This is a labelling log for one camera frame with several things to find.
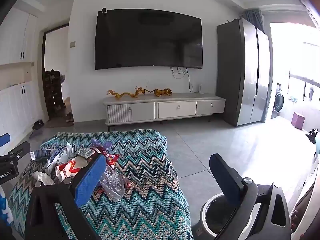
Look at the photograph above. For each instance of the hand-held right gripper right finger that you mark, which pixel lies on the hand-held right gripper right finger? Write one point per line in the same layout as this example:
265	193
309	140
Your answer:
225	180

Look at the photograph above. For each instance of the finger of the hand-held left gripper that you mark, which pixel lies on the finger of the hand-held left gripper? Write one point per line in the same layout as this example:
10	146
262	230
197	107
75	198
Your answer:
3	139
17	151

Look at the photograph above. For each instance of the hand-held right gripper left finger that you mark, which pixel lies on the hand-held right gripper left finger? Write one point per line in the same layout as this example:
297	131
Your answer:
90	180

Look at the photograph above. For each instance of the blue and white packet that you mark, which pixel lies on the blue and white packet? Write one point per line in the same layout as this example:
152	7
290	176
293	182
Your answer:
40	155

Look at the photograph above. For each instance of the red and white plastic bag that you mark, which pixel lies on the red and white plastic bag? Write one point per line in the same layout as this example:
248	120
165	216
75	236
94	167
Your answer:
70	168

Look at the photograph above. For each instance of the clear plastic wrap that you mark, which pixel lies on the clear plastic wrap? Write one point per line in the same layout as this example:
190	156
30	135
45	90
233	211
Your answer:
113	185

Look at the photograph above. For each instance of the silver foil packet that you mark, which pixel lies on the silver foil packet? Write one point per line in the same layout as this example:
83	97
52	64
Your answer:
85	152

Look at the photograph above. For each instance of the red snack wrapper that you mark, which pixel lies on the red snack wrapper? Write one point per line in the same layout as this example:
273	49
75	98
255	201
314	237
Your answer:
111	158

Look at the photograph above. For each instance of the white tissue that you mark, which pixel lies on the white tissue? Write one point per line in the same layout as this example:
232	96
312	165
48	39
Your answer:
42	178

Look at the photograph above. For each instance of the purple plastic bag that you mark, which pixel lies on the purple plastic bag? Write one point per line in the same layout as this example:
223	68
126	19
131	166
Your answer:
100	145

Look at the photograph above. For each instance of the white printed plastic packet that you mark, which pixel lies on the white printed plastic packet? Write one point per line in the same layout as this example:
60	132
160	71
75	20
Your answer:
62	153

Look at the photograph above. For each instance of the round grey trash bin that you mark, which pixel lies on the round grey trash bin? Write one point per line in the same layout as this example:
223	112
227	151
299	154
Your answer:
200	227

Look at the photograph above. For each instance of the black shoe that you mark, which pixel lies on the black shoe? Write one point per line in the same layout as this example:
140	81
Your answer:
38	125

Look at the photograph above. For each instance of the zigzag knitted blanket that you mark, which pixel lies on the zigzag knitted blanket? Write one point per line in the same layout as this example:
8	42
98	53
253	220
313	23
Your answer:
140	160

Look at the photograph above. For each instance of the dark shoe rack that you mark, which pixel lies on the dark shoe rack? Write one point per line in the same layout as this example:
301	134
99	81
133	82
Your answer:
53	92

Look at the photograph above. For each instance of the white television cabinet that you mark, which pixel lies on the white television cabinet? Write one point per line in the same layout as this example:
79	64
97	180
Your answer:
175	108

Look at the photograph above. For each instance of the golden dragon figurine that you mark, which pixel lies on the golden dragon figurine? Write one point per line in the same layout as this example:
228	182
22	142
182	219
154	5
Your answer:
125	95

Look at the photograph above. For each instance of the purple stool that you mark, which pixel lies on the purple stool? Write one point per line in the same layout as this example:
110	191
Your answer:
298	121

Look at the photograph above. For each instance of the grey washing machine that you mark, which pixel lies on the grey washing machine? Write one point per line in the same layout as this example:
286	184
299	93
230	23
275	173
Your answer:
278	102

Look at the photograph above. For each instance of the black cloth heap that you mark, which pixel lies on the black cloth heap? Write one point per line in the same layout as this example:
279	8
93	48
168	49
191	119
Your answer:
312	136

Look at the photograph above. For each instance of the teal sofa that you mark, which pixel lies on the teal sofa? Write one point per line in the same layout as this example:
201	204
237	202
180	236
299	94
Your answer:
317	143

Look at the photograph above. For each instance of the white built-in cabinet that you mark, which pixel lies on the white built-in cabinet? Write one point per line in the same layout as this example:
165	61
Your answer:
15	40

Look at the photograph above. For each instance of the grey double-door refrigerator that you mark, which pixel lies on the grey double-door refrigerator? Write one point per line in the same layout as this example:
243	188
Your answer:
247	75

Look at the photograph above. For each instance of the golden tiger figurine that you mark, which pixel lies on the golden tiger figurine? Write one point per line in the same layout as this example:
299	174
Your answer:
162	92

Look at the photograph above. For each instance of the balcony window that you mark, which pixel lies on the balcony window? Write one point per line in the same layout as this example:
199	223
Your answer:
303	67

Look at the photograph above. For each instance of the grey curtain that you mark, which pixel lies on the grey curtain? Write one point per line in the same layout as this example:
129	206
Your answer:
255	18

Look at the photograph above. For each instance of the wall switch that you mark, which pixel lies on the wall switch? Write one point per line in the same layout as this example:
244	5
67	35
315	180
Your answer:
72	44

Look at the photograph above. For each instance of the black wall television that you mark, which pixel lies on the black wall television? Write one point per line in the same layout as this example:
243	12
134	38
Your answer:
147	40

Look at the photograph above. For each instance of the small white camera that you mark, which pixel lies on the small white camera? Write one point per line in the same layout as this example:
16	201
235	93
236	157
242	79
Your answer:
104	10

